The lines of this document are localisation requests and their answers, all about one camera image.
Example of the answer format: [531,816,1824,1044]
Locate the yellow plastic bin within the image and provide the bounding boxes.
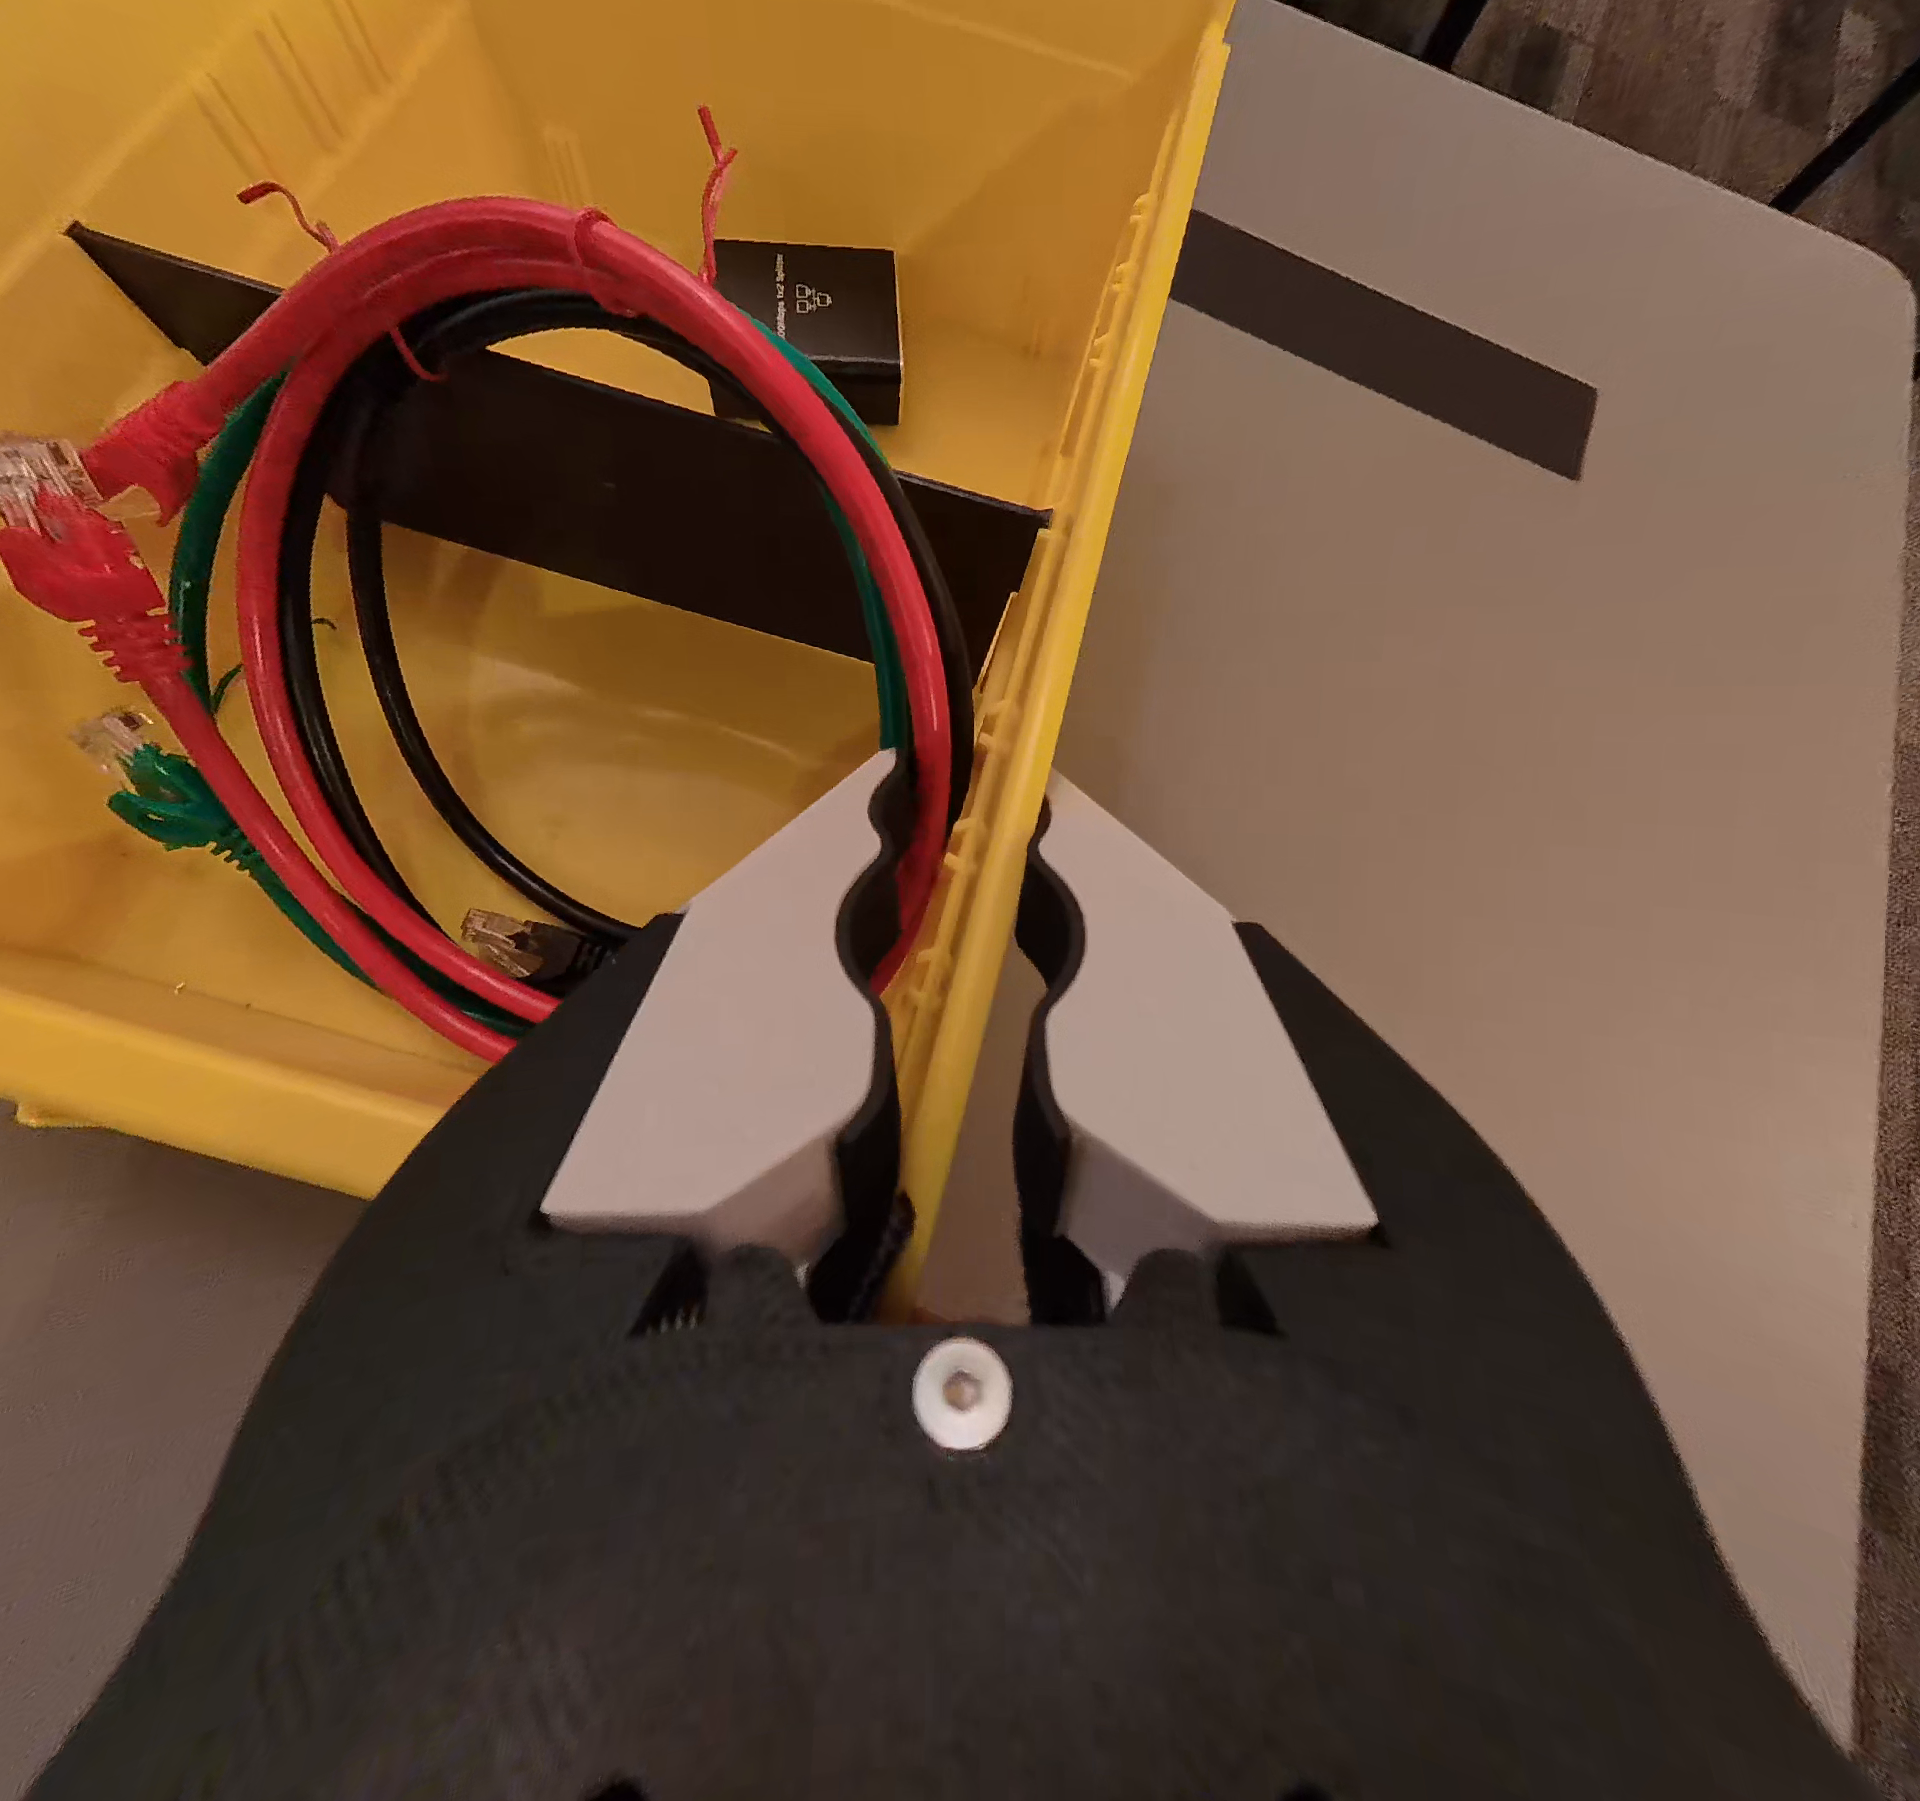
[0,0,1252,1316]

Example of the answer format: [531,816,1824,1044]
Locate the green ethernet cable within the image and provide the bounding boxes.
[74,332,917,1036]

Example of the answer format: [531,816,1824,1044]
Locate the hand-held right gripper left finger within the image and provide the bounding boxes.
[540,755,919,1316]

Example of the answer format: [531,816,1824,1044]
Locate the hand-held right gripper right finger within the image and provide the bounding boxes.
[1017,776,1378,1321]

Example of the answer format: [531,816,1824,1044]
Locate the red ethernet cable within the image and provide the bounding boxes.
[0,199,983,1069]

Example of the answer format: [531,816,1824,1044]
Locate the black bin divider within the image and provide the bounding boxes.
[68,224,1051,677]

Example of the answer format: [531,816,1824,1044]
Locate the black ethernet cable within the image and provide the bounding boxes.
[277,285,917,996]

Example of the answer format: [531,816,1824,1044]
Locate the black ethernet splitter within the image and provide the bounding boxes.
[706,237,909,427]

